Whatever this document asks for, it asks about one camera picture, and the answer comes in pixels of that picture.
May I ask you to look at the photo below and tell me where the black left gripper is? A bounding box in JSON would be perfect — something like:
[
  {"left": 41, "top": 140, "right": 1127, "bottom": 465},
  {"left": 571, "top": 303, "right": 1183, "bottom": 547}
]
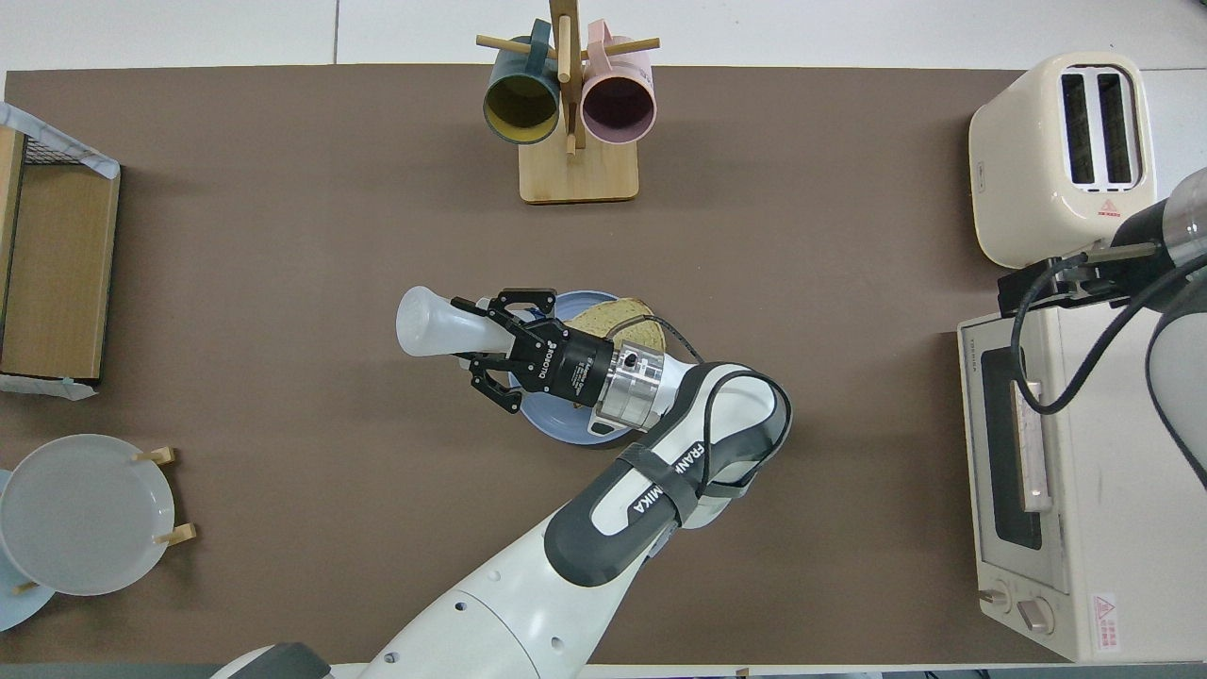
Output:
[{"left": 450, "top": 287, "right": 620, "bottom": 415}]

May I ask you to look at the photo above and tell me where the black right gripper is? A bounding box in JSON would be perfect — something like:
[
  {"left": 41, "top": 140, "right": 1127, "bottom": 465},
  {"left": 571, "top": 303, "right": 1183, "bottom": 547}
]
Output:
[{"left": 998, "top": 196, "right": 1186, "bottom": 318}]

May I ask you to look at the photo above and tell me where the white bottle with blue cap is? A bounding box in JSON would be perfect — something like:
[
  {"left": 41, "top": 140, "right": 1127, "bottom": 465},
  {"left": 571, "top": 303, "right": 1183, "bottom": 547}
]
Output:
[{"left": 395, "top": 286, "right": 515, "bottom": 357}]

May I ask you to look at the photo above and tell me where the toasted bread slice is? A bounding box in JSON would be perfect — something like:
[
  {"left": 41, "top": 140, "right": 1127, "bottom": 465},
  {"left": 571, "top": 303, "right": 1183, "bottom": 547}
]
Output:
[{"left": 564, "top": 297, "right": 667, "bottom": 355}]

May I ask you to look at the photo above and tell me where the blue round plate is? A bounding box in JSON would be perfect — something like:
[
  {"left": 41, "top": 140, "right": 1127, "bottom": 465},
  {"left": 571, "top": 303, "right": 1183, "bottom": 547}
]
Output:
[{"left": 509, "top": 290, "right": 663, "bottom": 446}]

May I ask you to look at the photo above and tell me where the wooden plate rack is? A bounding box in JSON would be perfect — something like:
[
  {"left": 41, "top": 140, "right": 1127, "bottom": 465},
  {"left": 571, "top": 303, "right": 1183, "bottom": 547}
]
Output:
[{"left": 11, "top": 446, "right": 199, "bottom": 597}]

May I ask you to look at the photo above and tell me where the pale grey plate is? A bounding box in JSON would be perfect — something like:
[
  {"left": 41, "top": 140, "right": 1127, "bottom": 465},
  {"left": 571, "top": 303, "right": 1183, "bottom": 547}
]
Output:
[{"left": 0, "top": 434, "right": 176, "bottom": 597}]

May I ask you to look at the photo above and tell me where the light blue plate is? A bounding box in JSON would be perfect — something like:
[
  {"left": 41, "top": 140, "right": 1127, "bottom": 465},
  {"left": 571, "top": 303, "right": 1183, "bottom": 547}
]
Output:
[{"left": 0, "top": 467, "right": 58, "bottom": 633}]

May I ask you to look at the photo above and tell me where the cream two-slot toaster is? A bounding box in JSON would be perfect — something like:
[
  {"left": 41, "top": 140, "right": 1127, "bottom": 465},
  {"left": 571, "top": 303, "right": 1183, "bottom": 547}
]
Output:
[{"left": 968, "top": 52, "right": 1158, "bottom": 274}]

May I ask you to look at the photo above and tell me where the wooden mug rack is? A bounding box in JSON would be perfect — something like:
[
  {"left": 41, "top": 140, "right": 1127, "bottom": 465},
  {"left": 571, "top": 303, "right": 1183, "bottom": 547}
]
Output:
[{"left": 475, "top": 0, "right": 661, "bottom": 205}]

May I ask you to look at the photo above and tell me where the brown table mat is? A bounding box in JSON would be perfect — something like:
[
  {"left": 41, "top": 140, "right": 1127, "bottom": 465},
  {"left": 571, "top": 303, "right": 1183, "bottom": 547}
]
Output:
[{"left": 0, "top": 64, "right": 1166, "bottom": 666}]

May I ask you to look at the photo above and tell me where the white toaster oven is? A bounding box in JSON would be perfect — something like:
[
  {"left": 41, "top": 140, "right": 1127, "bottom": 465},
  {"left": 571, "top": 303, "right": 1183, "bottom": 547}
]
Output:
[{"left": 957, "top": 297, "right": 1207, "bottom": 664}]

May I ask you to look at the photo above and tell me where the teal mug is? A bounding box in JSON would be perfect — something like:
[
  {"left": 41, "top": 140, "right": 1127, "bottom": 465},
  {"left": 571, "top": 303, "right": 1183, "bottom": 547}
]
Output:
[{"left": 483, "top": 19, "right": 562, "bottom": 146}]

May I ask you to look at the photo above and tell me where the pink mug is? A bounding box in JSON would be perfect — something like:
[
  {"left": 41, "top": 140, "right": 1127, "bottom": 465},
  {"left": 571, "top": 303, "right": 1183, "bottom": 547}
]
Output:
[{"left": 580, "top": 21, "right": 657, "bottom": 146}]

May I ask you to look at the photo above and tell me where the wooden shelf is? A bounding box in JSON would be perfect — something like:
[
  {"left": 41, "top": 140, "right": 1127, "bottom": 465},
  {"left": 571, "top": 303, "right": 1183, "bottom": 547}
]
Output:
[{"left": 0, "top": 127, "right": 122, "bottom": 380}]

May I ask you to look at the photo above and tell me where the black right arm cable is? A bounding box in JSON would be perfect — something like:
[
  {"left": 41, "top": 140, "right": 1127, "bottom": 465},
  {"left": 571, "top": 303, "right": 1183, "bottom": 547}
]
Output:
[{"left": 1011, "top": 243, "right": 1207, "bottom": 416}]

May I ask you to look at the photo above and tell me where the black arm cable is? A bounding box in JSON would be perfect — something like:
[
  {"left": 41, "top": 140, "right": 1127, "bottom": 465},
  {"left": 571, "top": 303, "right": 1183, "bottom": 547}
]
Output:
[
  {"left": 1011, "top": 243, "right": 1207, "bottom": 416},
  {"left": 608, "top": 314, "right": 795, "bottom": 496}
]

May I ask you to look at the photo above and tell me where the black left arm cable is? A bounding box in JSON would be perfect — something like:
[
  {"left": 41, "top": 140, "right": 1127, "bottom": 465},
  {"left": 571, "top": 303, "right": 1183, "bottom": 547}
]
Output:
[{"left": 608, "top": 314, "right": 795, "bottom": 496}]

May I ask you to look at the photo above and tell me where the black wire basket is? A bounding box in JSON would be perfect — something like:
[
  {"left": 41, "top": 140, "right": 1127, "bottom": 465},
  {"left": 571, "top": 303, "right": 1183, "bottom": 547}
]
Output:
[{"left": 19, "top": 134, "right": 95, "bottom": 171}]

